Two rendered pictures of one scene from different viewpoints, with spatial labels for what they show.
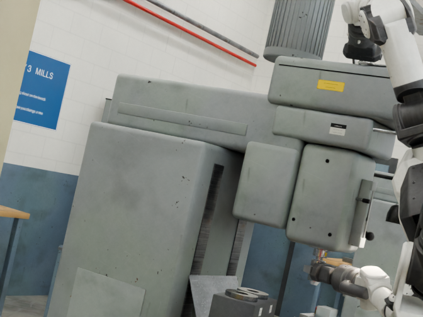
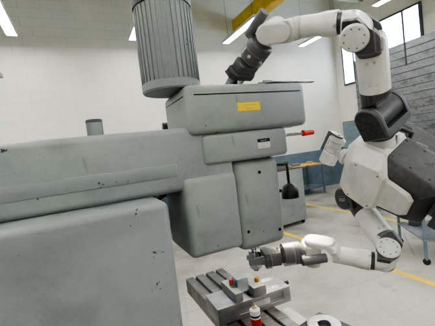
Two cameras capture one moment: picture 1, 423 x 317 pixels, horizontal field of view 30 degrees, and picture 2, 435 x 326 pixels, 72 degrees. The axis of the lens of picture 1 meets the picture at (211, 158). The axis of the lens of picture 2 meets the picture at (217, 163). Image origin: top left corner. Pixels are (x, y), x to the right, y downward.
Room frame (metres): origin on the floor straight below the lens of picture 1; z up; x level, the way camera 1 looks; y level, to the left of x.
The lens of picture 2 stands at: (1.97, 0.61, 1.69)
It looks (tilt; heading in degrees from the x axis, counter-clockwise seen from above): 3 degrees down; 304
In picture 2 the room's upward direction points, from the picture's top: 7 degrees counter-clockwise
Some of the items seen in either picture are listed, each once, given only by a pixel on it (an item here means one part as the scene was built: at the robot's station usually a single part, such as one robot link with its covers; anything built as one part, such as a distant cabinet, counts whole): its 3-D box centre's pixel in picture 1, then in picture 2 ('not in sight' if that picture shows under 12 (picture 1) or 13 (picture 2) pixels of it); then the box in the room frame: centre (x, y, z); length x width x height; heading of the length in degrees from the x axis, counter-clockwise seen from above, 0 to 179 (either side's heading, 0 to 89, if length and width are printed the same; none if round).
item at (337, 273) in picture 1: (337, 277); (278, 256); (2.46, -0.46, 1.23); 0.13 x 0.12 x 0.10; 127
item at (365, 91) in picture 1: (350, 94); (234, 111); (2.54, -0.39, 1.81); 0.47 x 0.26 x 0.16; 58
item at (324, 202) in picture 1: (331, 198); (247, 199); (2.53, -0.40, 1.47); 0.21 x 0.19 x 0.32; 148
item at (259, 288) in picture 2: not in sight; (252, 284); (2.63, -0.54, 1.06); 0.15 x 0.06 x 0.04; 146
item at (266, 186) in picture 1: (279, 187); (201, 209); (2.63, -0.24, 1.47); 0.24 x 0.19 x 0.26; 148
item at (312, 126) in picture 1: (334, 133); (232, 147); (2.55, -0.37, 1.68); 0.34 x 0.24 x 0.10; 58
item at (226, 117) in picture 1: (214, 118); (105, 168); (2.79, 0.02, 1.66); 0.80 x 0.23 x 0.20; 58
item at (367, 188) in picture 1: (362, 213); not in sight; (2.47, -0.50, 1.44); 0.04 x 0.04 x 0.21; 58
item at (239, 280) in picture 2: (325, 316); (239, 282); (2.66, -0.49, 1.08); 0.06 x 0.05 x 0.06; 146
